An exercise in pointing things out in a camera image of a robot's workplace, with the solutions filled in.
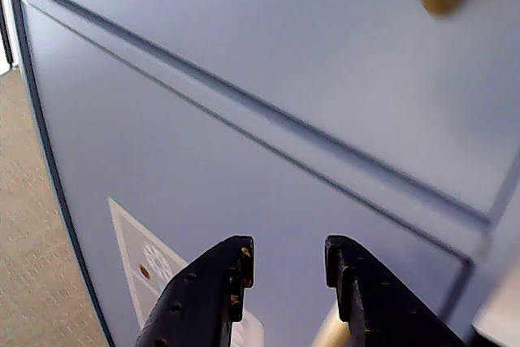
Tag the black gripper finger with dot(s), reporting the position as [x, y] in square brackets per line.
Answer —
[382, 306]
[195, 302]

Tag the blue cabinet door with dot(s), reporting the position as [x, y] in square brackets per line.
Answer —
[284, 30]

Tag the blue toy cabinet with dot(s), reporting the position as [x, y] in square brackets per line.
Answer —
[211, 152]

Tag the beige wooden peg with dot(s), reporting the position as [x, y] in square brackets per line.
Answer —
[331, 332]

